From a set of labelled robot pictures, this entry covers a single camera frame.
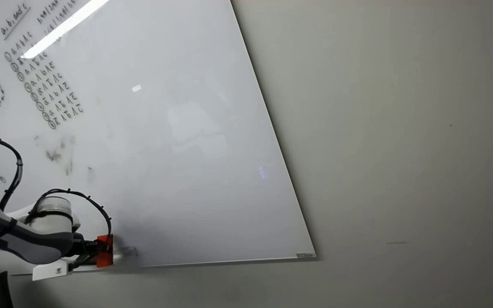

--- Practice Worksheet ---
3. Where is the white wall whiteboard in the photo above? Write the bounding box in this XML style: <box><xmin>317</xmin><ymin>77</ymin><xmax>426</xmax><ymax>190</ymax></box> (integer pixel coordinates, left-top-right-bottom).
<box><xmin>0</xmin><ymin>0</ymin><xmax>320</xmax><ymax>277</ymax></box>

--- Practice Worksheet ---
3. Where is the orange whiteboard eraser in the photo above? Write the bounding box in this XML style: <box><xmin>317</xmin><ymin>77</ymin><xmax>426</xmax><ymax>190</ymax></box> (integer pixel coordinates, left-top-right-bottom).
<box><xmin>94</xmin><ymin>232</ymin><xmax>117</xmax><ymax>268</ymax></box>

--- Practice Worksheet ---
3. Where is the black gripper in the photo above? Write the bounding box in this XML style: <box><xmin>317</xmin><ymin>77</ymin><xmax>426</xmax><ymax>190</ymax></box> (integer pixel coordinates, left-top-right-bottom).
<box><xmin>57</xmin><ymin>229</ymin><xmax>101</xmax><ymax>270</ymax></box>

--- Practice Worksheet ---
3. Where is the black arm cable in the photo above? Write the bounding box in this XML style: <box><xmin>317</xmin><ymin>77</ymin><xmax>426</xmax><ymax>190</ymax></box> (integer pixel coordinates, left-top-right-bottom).
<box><xmin>0</xmin><ymin>131</ymin><xmax>115</xmax><ymax>239</ymax></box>

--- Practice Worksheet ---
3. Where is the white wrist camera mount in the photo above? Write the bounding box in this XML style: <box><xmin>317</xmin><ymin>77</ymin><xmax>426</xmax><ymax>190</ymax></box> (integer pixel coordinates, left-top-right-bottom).
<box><xmin>29</xmin><ymin>258</ymin><xmax>70</xmax><ymax>282</ymax></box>

